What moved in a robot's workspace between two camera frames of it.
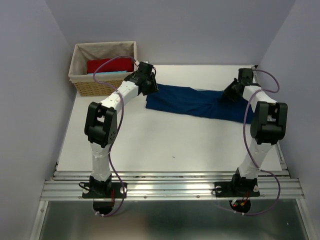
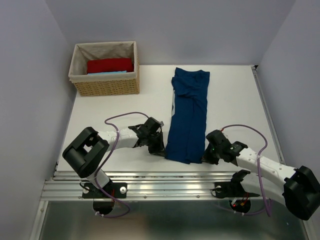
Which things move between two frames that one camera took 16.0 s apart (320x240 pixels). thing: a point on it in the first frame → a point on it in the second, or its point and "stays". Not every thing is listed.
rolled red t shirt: (116, 64) stays
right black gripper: (226, 93) → (207, 158)
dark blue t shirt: (207, 103) → (186, 139)
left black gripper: (154, 88) → (159, 150)
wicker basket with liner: (97, 69) stays
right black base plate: (240, 188) stays
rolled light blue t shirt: (108, 72) stays
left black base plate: (104, 190) stays
